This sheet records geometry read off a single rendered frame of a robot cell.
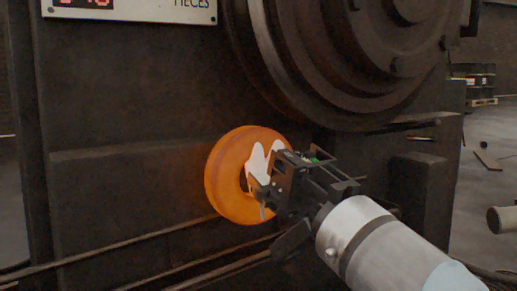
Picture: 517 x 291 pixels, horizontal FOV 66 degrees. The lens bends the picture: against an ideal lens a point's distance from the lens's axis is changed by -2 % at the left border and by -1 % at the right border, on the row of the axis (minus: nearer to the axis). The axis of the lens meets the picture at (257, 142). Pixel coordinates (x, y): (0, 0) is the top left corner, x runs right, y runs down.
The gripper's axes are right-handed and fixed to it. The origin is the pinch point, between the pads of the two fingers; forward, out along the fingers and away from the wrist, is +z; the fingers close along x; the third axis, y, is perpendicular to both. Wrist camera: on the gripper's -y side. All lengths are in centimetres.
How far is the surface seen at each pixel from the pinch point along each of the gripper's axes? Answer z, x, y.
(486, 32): 610, -1185, -75
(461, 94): 120, -272, -45
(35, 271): 1.5, 31.4, -12.2
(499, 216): -17, -53, -12
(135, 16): 15.3, 14.2, 19.1
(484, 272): -20, -48, -23
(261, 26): 2.1, 0.5, 20.7
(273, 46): 1.3, -1.5, 18.1
